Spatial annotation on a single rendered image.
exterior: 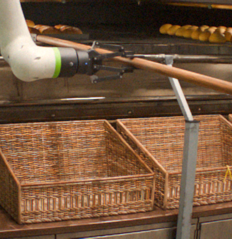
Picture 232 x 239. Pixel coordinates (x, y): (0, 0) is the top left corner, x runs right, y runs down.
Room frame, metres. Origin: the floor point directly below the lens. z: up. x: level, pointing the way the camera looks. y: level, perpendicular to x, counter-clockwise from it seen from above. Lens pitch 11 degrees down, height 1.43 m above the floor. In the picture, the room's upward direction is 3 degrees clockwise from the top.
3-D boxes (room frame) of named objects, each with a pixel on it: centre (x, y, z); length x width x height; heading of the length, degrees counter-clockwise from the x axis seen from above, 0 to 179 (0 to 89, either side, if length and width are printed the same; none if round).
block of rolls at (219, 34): (3.77, -0.55, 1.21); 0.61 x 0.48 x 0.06; 25
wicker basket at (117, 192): (2.64, 0.19, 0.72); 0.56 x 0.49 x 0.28; 116
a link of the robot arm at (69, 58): (2.07, 0.16, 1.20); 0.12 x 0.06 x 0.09; 26
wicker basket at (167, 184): (2.89, -0.35, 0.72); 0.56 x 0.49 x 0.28; 116
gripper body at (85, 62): (2.10, 0.10, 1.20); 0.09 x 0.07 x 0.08; 116
